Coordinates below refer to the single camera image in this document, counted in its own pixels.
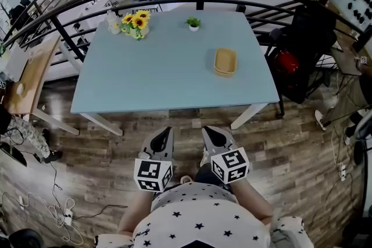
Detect light blue table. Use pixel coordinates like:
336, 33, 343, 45
70, 10, 281, 137

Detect person's dark trousers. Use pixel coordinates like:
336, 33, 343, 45
194, 163, 235, 194

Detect wooden side desk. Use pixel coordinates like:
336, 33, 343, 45
2, 34, 81, 136

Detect white ceramic jar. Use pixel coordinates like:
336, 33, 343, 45
105, 10, 122, 35

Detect black chair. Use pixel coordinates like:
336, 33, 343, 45
263, 4, 339, 118

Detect person's left forearm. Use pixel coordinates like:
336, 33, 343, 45
118, 189, 155, 238

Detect sunflower bouquet in vase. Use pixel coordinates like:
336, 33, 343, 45
120, 9, 152, 42

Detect tan small container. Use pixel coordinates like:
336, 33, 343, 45
214, 48, 238, 74
214, 69, 237, 78

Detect small green potted plant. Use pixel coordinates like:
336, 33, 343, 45
185, 16, 202, 33

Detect person's right forearm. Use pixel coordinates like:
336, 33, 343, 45
231, 178, 274, 225

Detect red helmet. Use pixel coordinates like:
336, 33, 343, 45
274, 51, 300, 75

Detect black metal railing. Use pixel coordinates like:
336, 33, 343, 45
0, 0, 372, 63

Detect person's white shoe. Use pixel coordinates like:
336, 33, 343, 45
199, 146, 210, 168
314, 109, 328, 132

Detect white star-print shirt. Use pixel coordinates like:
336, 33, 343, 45
94, 181, 307, 248

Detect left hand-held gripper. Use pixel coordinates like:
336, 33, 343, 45
133, 127, 176, 193

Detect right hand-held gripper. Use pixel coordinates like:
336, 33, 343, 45
201, 125, 251, 185

